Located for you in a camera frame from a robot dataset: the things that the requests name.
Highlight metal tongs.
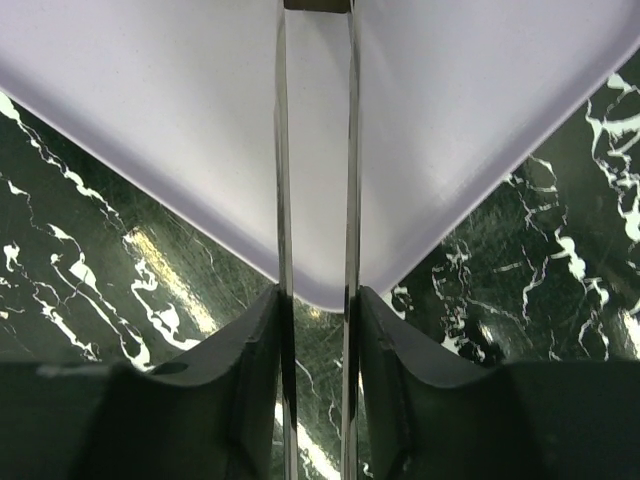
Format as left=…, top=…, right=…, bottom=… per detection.
left=274, top=1, right=362, bottom=479

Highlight lavender plastic tray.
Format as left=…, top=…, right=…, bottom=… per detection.
left=1, top=1, right=639, bottom=311

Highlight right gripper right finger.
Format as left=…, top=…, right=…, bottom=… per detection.
left=358, top=287, right=639, bottom=479

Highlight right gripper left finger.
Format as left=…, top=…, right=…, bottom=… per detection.
left=1, top=288, right=280, bottom=479

